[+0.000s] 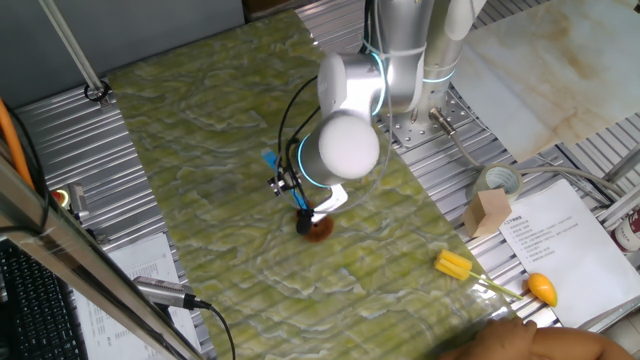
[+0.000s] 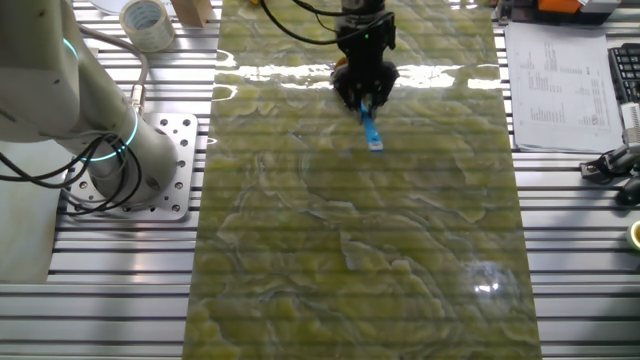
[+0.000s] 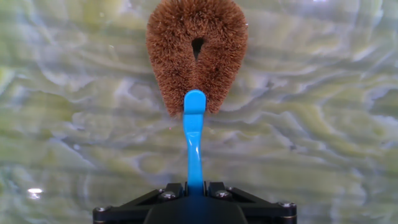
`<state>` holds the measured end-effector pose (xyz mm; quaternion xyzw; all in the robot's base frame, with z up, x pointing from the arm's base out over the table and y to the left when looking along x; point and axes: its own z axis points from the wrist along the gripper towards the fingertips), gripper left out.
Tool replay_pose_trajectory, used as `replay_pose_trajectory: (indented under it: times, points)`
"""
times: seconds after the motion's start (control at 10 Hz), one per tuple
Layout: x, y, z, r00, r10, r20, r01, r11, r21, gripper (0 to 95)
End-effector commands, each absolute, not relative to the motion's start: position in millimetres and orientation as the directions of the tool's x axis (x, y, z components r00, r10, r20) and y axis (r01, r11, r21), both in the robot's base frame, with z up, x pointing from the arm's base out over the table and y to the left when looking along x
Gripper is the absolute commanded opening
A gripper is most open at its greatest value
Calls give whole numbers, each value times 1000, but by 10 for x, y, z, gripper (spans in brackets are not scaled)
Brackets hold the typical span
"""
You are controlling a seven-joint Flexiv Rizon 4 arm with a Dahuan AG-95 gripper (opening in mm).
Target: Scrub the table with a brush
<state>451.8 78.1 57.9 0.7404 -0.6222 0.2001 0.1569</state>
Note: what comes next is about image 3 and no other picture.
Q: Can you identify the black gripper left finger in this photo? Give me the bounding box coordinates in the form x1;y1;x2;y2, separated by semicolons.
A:
92;182;188;224

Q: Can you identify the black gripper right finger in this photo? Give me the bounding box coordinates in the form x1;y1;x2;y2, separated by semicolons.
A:
205;182;298;224

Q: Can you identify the blue handled brown bristle brush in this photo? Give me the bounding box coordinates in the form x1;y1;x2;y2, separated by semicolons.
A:
145;0;249;197

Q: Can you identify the green marble pattern mat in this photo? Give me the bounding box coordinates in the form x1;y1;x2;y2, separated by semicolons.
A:
0;0;398;224

